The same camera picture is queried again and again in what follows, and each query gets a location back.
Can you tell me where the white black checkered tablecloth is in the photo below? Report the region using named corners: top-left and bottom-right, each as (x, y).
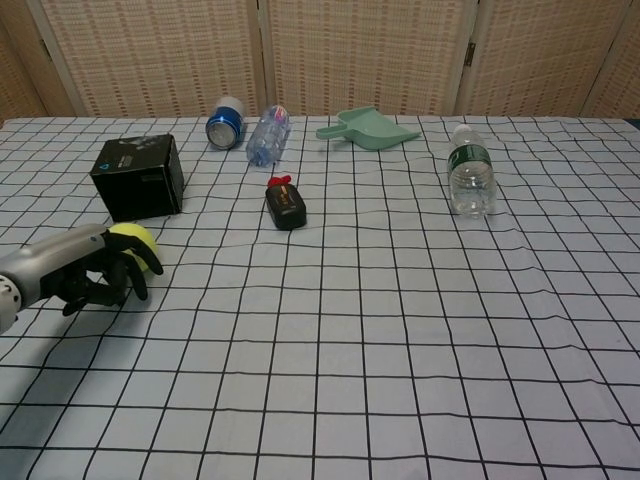
top-left (0, 115), bottom-right (640, 480)

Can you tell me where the black cardboard box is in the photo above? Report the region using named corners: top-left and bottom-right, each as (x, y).
top-left (89, 133), bottom-right (186, 224)

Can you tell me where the clear bottle red label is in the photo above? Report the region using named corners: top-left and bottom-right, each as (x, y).
top-left (246, 104), bottom-right (292, 168)

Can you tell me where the yellow tennis ball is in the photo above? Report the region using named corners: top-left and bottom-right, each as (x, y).
top-left (107, 222), bottom-right (159, 274)

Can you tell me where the clear bottle green label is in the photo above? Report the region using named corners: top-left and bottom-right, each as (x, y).
top-left (447, 124), bottom-right (497, 218)

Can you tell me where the green plastic dustpan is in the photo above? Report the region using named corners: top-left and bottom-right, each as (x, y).
top-left (315, 105), bottom-right (422, 153)

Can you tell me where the small black bottle red cap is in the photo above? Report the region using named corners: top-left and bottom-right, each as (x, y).
top-left (264, 174), bottom-right (309, 231)

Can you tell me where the woven folding screen panel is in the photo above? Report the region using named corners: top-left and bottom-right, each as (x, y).
top-left (452, 0), bottom-right (640, 119)
top-left (0, 0), bottom-right (86, 124)
top-left (29, 0), bottom-right (269, 119)
top-left (579, 9), bottom-right (640, 120)
top-left (262, 0), bottom-right (484, 117)

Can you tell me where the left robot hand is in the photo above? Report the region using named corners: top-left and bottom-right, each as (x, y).
top-left (0, 223), bottom-right (165, 317)

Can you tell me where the blue soda can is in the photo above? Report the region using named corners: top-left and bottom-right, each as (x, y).
top-left (205, 96), bottom-right (247, 151)

